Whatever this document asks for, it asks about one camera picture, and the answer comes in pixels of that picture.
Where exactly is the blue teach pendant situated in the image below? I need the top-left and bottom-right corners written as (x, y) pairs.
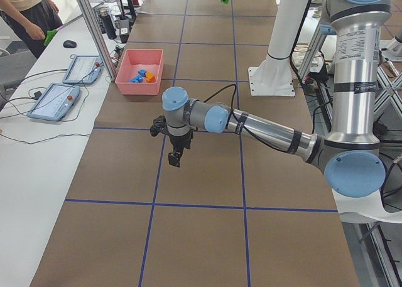
top-left (27, 83), bottom-right (81, 121)
top-left (62, 55), bottom-right (102, 85)

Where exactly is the orange block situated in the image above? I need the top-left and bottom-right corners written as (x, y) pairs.
top-left (145, 72), bottom-right (156, 83)

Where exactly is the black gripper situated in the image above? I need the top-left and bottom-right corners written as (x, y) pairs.
top-left (168, 130), bottom-right (193, 168)

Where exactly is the aluminium frame post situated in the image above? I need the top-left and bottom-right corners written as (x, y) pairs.
top-left (76, 0), bottom-right (117, 82)

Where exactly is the blue block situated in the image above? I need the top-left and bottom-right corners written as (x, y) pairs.
top-left (129, 75), bottom-right (143, 83)

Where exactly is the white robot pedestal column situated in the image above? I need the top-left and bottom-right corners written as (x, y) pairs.
top-left (267, 0), bottom-right (311, 62)

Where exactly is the green handled tool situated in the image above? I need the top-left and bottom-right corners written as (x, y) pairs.
top-left (43, 23), bottom-right (70, 46)

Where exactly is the black computer mouse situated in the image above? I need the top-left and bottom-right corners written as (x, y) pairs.
top-left (63, 40), bottom-right (77, 48)

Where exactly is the white metal mounting plate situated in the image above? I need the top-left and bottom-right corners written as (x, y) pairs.
top-left (248, 66), bottom-right (295, 97)

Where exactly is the person in beige shirt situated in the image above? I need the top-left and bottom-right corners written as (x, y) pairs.
top-left (1, 0), bottom-right (62, 58)

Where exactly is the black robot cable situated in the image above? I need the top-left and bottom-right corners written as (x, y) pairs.
top-left (197, 84), bottom-right (317, 153)

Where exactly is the pink plastic box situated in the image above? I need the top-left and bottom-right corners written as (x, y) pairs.
top-left (115, 49), bottom-right (164, 95)

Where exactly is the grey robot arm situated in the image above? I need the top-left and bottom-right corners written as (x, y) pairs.
top-left (150, 0), bottom-right (392, 198)

